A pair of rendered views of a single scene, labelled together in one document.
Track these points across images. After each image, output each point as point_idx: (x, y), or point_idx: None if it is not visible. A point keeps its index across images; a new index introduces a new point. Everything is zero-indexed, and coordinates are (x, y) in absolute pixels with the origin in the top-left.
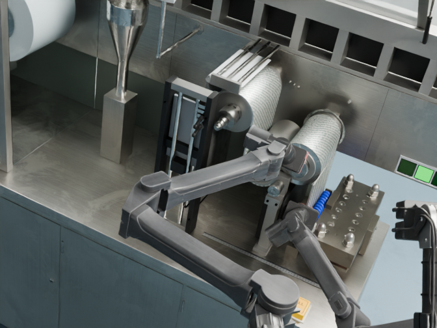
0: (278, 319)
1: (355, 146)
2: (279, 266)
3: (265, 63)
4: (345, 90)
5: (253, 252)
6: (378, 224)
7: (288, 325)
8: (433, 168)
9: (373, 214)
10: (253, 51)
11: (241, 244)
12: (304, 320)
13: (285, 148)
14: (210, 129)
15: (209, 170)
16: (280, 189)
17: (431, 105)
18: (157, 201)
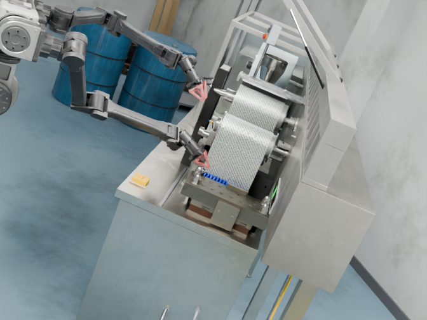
0: (49, 8)
1: (279, 173)
2: (174, 186)
3: (280, 96)
4: (298, 130)
5: (180, 180)
6: (253, 244)
7: (53, 23)
8: (277, 186)
9: (237, 204)
10: (302, 109)
11: (185, 178)
12: (131, 181)
13: (182, 58)
14: (214, 91)
15: (143, 33)
16: (201, 129)
17: (302, 134)
18: (113, 20)
